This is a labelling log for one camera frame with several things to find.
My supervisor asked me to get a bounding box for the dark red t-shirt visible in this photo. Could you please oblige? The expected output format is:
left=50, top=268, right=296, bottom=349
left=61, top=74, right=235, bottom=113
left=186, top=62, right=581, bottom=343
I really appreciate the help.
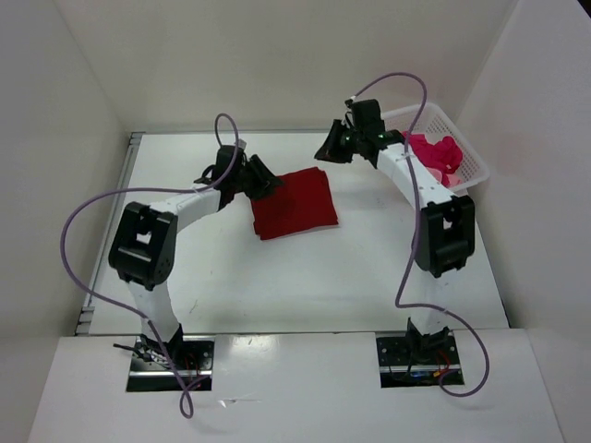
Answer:
left=251, top=167, right=339, bottom=241

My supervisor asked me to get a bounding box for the light pink t-shirt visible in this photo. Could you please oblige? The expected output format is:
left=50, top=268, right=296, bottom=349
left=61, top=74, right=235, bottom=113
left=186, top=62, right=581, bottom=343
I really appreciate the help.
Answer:
left=428, top=168, right=463, bottom=188

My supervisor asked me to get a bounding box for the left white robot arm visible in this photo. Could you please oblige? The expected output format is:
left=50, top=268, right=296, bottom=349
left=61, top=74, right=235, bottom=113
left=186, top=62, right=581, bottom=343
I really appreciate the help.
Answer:
left=108, top=145, right=283, bottom=360

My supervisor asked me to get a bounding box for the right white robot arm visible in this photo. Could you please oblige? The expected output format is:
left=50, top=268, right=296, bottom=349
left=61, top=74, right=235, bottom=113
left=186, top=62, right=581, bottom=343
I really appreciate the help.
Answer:
left=314, top=99, right=476, bottom=314

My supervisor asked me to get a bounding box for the white plastic basket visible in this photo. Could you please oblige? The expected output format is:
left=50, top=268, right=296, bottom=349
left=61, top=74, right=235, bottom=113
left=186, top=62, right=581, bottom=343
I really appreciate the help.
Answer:
left=381, top=102, right=490, bottom=194

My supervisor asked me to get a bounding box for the magenta t-shirt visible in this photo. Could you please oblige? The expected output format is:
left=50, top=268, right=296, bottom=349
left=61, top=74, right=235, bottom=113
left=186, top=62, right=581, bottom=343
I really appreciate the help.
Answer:
left=409, top=134, right=464, bottom=174

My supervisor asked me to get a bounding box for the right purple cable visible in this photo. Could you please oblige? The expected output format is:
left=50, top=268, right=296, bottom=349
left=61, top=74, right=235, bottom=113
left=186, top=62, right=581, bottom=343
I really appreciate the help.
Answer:
left=350, top=71, right=490, bottom=398

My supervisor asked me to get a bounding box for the purple cable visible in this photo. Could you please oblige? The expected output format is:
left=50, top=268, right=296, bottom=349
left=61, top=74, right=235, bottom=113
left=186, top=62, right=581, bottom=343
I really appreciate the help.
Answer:
left=350, top=71, right=490, bottom=398
left=59, top=113, right=248, bottom=420

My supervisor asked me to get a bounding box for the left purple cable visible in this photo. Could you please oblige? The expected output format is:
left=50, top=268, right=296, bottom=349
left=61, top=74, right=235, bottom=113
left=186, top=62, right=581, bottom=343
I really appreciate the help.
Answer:
left=59, top=113, right=248, bottom=420

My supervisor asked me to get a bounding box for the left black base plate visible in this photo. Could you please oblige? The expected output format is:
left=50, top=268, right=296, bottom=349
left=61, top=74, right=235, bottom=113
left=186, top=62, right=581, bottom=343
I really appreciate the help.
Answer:
left=126, top=335, right=215, bottom=393

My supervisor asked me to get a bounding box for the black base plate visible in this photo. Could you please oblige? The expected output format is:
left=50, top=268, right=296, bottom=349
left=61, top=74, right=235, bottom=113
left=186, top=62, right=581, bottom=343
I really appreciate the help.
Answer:
left=126, top=335, right=215, bottom=393
left=376, top=333, right=464, bottom=389

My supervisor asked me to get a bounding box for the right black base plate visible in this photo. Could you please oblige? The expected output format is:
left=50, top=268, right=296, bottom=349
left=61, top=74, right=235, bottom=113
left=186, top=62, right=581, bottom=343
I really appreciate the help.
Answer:
left=376, top=333, right=464, bottom=389

